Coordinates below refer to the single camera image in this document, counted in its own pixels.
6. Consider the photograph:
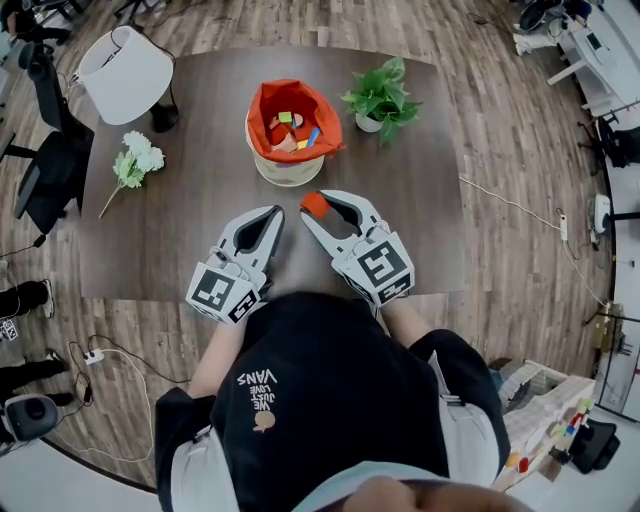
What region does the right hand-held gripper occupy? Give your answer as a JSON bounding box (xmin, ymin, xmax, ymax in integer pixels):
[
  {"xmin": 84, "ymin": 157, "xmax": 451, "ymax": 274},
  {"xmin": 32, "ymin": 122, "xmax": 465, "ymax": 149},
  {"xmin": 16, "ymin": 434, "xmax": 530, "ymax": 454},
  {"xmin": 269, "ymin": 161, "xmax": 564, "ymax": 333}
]
[{"xmin": 299, "ymin": 189, "xmax": 416, "ymax": 307}]

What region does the black office chair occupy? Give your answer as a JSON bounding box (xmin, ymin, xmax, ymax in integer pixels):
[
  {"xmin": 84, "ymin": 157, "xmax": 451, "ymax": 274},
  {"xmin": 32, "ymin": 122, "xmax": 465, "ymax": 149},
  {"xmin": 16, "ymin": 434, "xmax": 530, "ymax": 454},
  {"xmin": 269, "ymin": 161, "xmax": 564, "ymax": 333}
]
[
  {"xmin": 577, "ymin": 114, "xmax": 640, "ymax": 171},
  {"xmin": 12, "ymin": 42, "xmax": 96, "ymax": 236}
]

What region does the black bag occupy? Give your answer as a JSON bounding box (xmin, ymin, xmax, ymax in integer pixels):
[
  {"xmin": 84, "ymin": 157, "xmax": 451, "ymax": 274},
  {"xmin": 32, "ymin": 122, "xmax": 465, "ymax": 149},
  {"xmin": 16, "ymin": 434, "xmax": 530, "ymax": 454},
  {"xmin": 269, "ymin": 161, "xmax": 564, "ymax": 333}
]
[{"xmin": 569, "ymin": 419, "xmax": 621, "ymax": 474}]

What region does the person's left grey shoulder strap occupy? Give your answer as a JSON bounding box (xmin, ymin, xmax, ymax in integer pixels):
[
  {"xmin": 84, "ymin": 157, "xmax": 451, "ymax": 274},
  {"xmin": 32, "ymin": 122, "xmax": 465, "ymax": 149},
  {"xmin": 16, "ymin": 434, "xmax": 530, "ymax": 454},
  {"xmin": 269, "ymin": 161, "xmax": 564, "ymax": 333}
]
[{"xmin": 169, "ymin": 429, "xmax": 234, "ymax": 512}]

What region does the white desk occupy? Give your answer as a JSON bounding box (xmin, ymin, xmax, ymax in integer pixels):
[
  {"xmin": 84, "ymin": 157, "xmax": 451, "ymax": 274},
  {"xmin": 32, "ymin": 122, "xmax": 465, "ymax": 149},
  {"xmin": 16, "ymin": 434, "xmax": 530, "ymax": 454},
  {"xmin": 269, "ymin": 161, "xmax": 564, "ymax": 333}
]
[{"xmin": 547, "ymin": 0, "xmax": 640, "ymax": 116}]

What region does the person's right grey shoulder strap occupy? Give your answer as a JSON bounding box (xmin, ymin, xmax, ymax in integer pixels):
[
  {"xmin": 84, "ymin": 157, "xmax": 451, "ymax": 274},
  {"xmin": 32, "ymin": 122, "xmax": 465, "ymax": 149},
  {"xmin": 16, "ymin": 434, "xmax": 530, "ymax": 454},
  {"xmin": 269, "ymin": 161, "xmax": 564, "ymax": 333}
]
[{"xmin": 427, "ymin": 349, "xmax": 501, "ymax": 486}]

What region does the white artificial flower bouquet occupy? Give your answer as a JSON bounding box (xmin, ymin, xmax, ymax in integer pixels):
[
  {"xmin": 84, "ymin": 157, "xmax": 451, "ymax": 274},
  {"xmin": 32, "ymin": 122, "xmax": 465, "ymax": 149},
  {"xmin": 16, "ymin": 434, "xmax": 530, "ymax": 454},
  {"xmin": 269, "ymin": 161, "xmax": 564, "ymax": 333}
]
[{"xmin": 98, "ymin": 130, "xmax": 166, "ymax": 220}]

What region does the potted green plant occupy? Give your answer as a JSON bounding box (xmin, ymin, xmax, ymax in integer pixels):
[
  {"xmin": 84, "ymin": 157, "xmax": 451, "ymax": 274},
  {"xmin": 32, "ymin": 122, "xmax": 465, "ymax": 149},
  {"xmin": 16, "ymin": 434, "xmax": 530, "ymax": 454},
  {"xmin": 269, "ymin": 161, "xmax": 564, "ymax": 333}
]
[{"xmin": 340, "ymin": 56, "xmax": 425, "ymax": 146}]

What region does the white floor cable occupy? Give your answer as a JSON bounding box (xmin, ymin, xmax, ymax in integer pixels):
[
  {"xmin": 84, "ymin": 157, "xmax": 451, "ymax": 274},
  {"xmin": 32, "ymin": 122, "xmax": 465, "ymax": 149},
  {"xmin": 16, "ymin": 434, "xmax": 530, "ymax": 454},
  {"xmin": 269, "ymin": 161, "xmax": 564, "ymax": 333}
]
[{"xmin": 457, "ymin": 176, "xmax": 611, "ymax": 306}]

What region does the person's right forearm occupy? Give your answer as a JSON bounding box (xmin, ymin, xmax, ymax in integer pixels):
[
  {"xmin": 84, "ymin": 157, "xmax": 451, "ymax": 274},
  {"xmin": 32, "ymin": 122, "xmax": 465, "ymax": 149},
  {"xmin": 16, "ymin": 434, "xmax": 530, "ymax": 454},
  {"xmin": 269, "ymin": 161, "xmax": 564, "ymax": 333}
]
[{"xmin": 387, "ymin": 297, "xmax": 434, "ymax": 346}]

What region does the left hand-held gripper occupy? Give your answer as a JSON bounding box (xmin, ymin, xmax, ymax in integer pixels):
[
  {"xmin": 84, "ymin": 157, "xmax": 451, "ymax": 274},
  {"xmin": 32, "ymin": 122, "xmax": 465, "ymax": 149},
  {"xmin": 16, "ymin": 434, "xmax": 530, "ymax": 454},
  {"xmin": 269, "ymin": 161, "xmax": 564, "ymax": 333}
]
[{"xmin": 184, "ymin": 204, "xmax": 285, "ymax": 326}]

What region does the person's grey shoulder strap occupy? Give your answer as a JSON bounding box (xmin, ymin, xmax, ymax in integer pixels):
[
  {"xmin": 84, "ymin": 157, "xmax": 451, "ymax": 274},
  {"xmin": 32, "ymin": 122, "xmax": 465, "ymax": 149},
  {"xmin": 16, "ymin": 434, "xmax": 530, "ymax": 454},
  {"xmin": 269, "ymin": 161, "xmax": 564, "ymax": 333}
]
[
  {"xmin": 169, "ymin": 429, "xmax": 234, "ymax": 512},
  {"xmin": 427, "ymin": 349, "xmax": 501, "ymax": 486}
]

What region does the white shade table lamp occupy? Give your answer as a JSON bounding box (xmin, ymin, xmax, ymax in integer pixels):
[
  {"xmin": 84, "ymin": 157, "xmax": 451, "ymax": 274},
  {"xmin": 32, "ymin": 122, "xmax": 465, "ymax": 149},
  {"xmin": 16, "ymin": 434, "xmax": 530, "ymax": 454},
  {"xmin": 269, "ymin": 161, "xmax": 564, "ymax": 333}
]
[{"xmin": 78, "ymin": 24, "xmax": 180, "ymax": 134}]

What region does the black wire rack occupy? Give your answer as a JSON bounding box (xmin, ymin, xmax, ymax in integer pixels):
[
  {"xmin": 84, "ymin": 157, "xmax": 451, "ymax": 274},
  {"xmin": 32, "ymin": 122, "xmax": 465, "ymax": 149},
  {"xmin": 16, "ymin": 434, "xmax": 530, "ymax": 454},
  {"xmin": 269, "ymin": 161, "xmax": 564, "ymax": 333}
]
[{"xmin": 594, "ymin": 304, "xmax": 640, "ymax": 416}]

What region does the white round device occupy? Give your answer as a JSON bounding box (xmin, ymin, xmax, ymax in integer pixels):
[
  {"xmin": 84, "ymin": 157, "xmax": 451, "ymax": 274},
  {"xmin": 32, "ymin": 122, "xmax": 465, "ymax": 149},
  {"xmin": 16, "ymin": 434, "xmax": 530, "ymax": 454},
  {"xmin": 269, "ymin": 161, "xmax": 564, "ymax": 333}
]
[{"xmin": 588, "ymin": 193, "xmax": 612, "ymax": 236}]

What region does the wooden toy board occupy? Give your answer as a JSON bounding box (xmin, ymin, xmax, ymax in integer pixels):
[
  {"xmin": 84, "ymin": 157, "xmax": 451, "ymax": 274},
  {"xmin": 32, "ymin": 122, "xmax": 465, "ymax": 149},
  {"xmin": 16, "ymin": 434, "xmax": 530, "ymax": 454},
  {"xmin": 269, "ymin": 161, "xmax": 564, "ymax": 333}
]
[{"xmin": 492, "ymin": 359, "xmax": 599, "ymax": 494}]

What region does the red wooden block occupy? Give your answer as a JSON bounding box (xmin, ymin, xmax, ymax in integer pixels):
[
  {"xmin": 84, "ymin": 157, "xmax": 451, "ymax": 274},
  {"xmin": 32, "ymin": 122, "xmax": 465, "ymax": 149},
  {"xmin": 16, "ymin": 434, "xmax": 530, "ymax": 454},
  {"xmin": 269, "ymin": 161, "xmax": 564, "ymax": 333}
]
[{"xmin": 299, "ymin": 191, "xmax": 329, "ymax": 219}]

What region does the beige fabric basket red lining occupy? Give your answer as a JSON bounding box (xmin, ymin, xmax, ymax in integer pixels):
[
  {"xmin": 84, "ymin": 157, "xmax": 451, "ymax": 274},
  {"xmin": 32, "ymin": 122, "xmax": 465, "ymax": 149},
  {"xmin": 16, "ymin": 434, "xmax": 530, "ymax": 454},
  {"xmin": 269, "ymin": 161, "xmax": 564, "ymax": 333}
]
[{"xmin": 244, "ymin": 78, "xmax": 347, "ymax": 189}]

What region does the person's black t-shirt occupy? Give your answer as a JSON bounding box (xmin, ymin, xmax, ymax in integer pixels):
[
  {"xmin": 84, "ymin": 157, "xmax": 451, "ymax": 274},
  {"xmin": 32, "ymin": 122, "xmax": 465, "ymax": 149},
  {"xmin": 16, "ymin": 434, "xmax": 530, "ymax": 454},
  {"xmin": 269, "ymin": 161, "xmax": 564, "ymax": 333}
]
[{"xmin": 154, "ymin": 292, "xmax": 511, "ymax": 512}]

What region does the person's face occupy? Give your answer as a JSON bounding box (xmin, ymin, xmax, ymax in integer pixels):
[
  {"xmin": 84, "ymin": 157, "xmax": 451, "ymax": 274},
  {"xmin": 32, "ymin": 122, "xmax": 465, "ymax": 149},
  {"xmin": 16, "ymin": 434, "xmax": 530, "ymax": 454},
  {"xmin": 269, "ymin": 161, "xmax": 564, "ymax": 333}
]
[{"xmin": 299, "ymin": 469, "xmax": 531, "ymax": 512}]

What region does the person's left forearm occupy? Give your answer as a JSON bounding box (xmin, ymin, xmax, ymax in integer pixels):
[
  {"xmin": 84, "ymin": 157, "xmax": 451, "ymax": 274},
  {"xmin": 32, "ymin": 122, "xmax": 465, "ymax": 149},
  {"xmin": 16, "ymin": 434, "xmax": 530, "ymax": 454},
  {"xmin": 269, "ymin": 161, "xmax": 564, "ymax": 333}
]
[{"xmin": 189, "ymin": 319, "xmax": 246, "ymax": 396}]

